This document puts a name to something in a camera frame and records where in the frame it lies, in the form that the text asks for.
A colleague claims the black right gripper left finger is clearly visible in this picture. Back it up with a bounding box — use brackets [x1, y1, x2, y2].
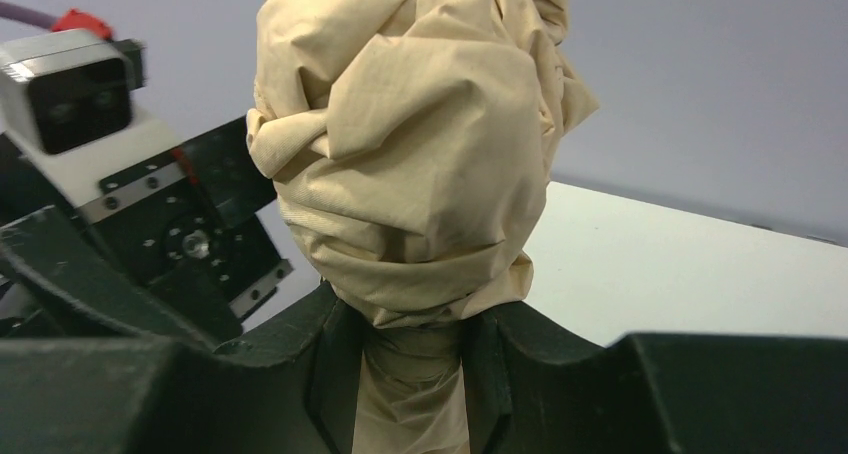
[1, 286, 363, 454]

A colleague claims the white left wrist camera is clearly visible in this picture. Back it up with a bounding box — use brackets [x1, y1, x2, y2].
[1, 2, 187, 223]

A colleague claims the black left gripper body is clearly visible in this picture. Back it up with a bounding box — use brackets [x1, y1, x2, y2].
[17, 118, 292, 342]

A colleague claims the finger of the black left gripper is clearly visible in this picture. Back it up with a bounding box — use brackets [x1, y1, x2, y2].
[1, 206, 216, 351]

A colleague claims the beige umbrella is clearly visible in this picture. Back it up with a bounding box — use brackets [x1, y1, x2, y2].
[246, 0, 597, 453]

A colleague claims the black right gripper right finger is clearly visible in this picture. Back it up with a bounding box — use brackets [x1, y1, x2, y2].
[462, 302, 847, 453]

